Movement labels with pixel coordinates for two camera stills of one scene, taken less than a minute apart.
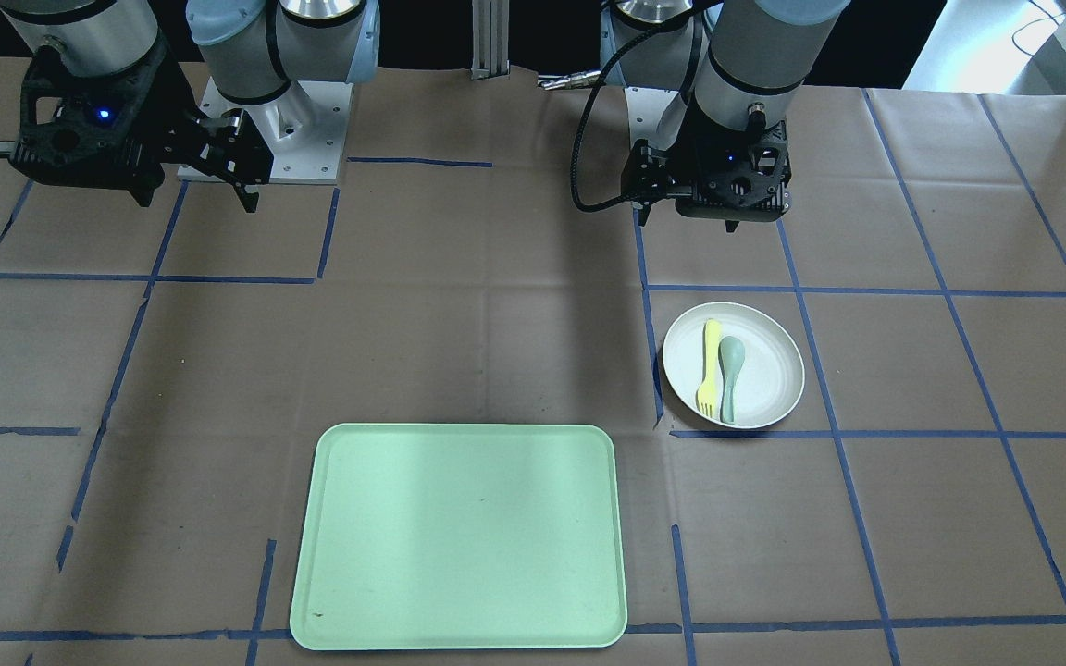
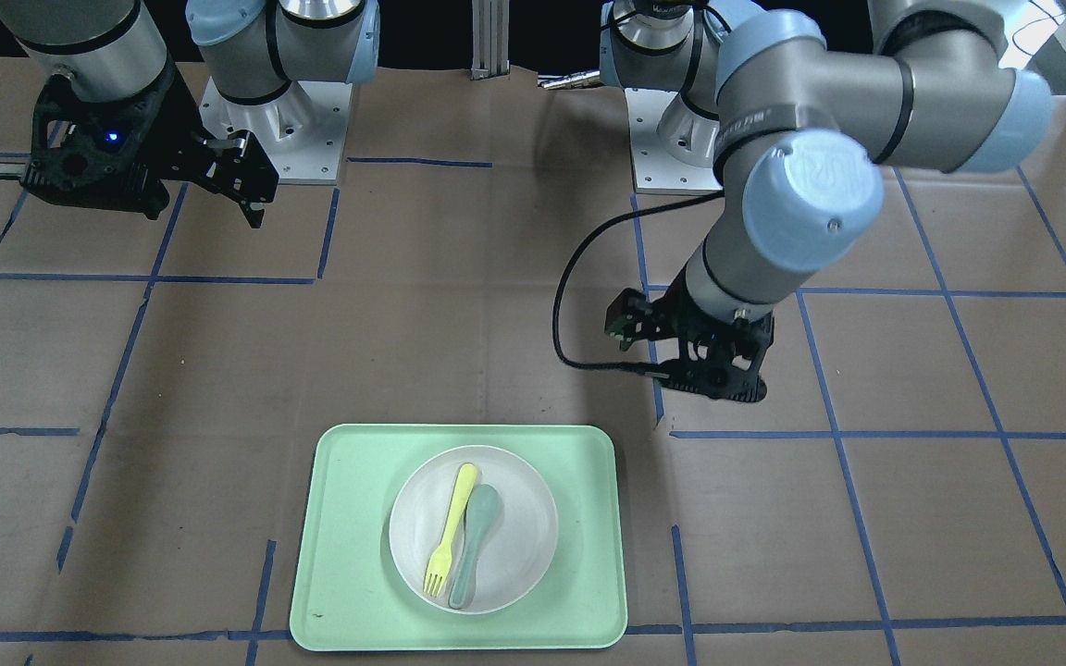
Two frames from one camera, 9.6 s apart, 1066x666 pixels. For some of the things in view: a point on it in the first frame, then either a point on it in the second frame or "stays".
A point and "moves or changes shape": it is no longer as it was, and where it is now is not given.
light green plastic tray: [460, 536] stays
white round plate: [770, 377] moves or changes shape
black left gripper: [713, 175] -> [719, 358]
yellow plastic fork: [708, 394] moves or changes shape
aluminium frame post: [490, 25] stays
